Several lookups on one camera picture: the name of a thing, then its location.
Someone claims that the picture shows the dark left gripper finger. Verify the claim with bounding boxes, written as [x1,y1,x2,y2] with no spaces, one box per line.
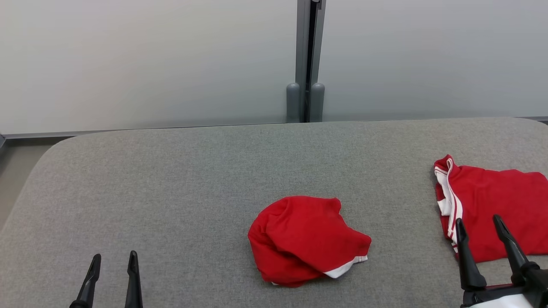
[70,254,102,308]
[125,251,144,308]

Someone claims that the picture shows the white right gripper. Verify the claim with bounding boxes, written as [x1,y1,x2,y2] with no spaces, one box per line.
[455,215,548,308]

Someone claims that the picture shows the red basketball jersey white sleeves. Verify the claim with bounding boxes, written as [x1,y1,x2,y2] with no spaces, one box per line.
[434,155,548,264]

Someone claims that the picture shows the red shorts white stripes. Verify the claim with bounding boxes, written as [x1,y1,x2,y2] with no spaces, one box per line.
[247,196,372,288]

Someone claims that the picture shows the grey cylindrical door stopper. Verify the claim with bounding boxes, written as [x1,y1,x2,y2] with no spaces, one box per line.
[286,83,301,123]
[310,83,325,122]

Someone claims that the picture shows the grey partition floor rail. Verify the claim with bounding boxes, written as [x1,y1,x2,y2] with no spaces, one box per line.
[0,116,548,139]

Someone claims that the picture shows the grey partition frame post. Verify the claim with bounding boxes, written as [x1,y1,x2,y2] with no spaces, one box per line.
[295,0,327,122]

